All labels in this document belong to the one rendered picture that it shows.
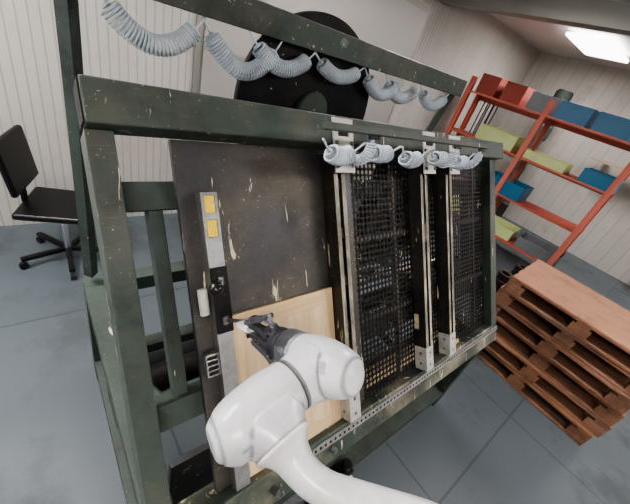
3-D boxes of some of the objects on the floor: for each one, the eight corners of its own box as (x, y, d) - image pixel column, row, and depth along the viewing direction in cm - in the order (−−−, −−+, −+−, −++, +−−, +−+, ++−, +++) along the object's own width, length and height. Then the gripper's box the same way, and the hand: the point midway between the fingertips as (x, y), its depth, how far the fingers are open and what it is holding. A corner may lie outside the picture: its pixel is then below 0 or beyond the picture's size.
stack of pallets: (606, 403, 325) (686, 342, 277) (586, 451, 269) (683, 386, 220) (489, 315, 399) (537, 255, 351) (455, 339, 342) (506, 271, 294)
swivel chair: (96, 230, 325) (86, 125, 270) (125, 267, 294) (120, 157, 239) (7, 246, 277) (-27, 122, 222) (31, 292, 246) (-2, 161, 191)
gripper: (271, 323, 71) (225, 304, 89) (276, 379, 72) (230, 349, 91) (298, 314, 75) (249, 298, 94) (303, 367, 77) (254, 341, 96)
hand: (246, 326), depth 90 cm, fingers closed
